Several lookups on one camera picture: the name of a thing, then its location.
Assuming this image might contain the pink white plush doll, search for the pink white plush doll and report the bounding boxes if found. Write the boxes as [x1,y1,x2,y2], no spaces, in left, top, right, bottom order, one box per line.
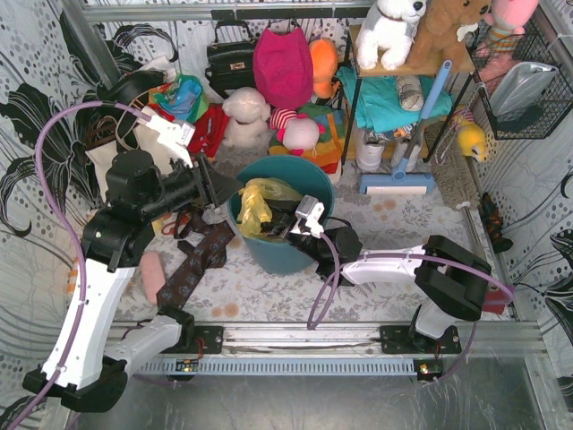
[269,108,326,156]

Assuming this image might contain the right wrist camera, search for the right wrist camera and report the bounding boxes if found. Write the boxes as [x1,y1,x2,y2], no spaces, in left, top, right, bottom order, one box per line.
[288,195,325,238]

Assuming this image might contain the teal cloth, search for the teal cloth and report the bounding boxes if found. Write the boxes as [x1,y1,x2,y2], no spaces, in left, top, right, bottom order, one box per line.
[337,66,453,133]

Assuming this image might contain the red garment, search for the red garment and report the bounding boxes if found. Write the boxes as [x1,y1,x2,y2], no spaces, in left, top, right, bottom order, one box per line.
[187,104,229,159]

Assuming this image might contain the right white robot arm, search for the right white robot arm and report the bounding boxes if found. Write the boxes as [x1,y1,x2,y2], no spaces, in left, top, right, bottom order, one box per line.
[261,196,491,354]

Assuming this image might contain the black wire basket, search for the black wire basket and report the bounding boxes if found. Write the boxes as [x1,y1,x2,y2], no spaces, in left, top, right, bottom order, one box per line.
[467,22,572,140]

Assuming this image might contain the black hat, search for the black hat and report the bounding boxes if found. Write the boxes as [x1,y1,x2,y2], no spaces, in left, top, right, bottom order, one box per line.
[97,70,166,108]

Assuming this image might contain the white plush dog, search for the white plush dog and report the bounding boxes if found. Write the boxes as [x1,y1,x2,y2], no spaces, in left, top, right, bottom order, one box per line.
[355,0,427,71]

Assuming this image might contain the yellow plush duck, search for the yellow plush duck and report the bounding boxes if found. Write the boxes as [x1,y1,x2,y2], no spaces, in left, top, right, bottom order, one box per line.
[452,108,486,162]

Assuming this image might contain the grey foil pouch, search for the grey foil pouch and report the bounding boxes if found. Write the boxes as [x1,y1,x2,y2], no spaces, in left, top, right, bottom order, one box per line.
[489,62,559,116]

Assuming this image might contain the light blue squeegee tool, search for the light blue squeegee tool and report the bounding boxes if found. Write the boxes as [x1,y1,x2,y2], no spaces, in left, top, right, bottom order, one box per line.
[359,60,452,195]

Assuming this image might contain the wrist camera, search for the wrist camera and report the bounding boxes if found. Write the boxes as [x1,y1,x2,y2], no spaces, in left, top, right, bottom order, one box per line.
[288,195,325,238]
[137,116,195,168]

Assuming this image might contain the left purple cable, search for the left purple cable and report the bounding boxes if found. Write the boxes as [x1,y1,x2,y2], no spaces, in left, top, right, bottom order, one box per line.
[6,100,153,430]

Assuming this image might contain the white fluffy plush lamb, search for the white fluffy plush lamb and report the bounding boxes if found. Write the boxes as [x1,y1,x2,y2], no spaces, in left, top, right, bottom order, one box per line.
[222,87,271,149]

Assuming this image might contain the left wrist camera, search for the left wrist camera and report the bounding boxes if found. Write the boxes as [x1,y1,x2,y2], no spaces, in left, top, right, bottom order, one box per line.
[137,116,195,168]

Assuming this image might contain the dark patterned necktie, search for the dark patterned necktie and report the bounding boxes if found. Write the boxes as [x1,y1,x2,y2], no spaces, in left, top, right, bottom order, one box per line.
[156,211,235,310]

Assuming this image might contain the brown teddy bear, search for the brown teddy bear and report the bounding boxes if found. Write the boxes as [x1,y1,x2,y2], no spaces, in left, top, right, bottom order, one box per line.
[406,0,491,73]

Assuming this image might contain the magenta felt bag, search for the magenta felt bag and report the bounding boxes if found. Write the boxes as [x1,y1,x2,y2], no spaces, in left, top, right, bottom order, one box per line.
[253,27,313,109]

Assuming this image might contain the black leather handbag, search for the black leather handbag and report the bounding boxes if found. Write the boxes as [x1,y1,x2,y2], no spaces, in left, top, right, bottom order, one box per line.
[204,20,257,99]

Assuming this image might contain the rainbow striped cloth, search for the rainbow striped cloth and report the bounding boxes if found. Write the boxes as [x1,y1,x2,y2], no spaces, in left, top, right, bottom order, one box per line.
[269,103,346,175]

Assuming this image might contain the yellow plastic trash bag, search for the yellow plastic trash bag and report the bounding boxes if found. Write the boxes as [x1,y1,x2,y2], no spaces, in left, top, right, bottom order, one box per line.
[236,177,303,238]

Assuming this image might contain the cream canvas tote bag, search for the cream canvas tote bag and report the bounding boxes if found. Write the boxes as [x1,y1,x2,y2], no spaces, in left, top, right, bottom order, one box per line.
[87,106,184,205]

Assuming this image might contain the orange plush toy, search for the orange plush toy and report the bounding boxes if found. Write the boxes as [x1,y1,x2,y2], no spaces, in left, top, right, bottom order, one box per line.
[309,39,339,99]

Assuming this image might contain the pink cloth roll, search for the pink cloth roll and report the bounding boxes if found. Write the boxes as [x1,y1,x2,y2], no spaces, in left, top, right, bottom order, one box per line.
[140,251,166,305]

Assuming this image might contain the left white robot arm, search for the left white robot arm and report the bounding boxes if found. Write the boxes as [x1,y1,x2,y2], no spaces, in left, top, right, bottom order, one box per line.
[22,150,243,413]

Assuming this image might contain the teal plastic trash bin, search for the teal plastic trash bin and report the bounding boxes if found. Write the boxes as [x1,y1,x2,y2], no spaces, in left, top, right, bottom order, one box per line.
[237,155,334,275]

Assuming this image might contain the colourful striped cloth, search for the colourful striped cloth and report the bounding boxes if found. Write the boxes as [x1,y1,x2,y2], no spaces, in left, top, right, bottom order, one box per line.
[149,74,210,124]

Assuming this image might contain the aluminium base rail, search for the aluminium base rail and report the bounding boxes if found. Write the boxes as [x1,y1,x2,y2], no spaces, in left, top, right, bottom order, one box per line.
[111,320,545,359]

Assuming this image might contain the pink plush toy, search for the pink plush toy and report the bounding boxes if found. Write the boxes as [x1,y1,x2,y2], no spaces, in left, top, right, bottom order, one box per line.
[484,0,539,47]

